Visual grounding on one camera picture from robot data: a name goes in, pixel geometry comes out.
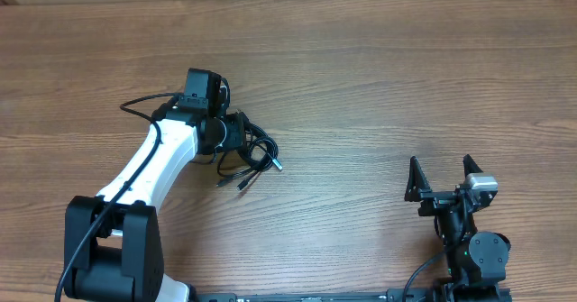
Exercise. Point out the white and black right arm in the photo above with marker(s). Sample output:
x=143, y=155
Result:
x=476, y=261

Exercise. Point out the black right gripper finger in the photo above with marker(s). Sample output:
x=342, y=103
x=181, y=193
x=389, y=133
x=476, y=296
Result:
x=418, y=187
x=470, y=166

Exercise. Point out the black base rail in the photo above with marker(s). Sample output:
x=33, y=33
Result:
x=391, y=295

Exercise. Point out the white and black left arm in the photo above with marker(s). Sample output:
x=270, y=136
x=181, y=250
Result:
x=112, y=244

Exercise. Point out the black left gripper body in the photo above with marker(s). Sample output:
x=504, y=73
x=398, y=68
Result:
x=234, y=131

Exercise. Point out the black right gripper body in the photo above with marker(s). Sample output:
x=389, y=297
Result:
x=436, y=202

